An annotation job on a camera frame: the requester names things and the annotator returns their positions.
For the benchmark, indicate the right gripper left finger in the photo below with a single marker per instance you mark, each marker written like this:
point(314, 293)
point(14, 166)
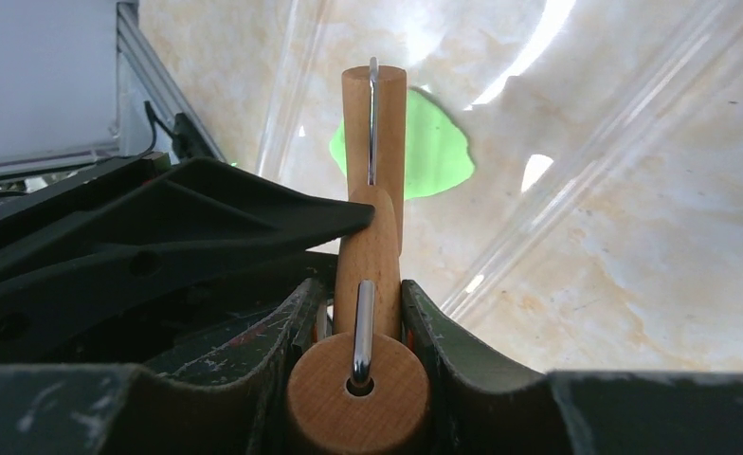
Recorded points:
point(129, 409)

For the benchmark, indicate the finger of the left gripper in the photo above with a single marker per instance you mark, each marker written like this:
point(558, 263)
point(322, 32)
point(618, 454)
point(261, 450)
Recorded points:
point(190, 226)
point(86, 318)

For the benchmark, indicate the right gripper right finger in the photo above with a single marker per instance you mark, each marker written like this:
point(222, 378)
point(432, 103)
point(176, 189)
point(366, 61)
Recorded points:
point(483, 402)

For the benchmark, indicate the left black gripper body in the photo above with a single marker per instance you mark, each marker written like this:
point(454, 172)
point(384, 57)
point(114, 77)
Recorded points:
point(24, 213)

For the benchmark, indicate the wooden double-ended roller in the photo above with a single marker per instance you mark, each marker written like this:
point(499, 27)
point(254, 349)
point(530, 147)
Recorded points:
point(362, 390)

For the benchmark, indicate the green dough lump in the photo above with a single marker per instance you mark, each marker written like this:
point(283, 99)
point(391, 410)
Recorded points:
point(437, 154)

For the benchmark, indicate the clear plastic tray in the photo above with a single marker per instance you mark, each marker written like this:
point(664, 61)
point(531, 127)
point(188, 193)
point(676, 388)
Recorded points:
point(551, 95)

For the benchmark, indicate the aluminium frame rail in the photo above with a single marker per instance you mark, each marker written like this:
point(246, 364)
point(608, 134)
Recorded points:
point(80, 83)

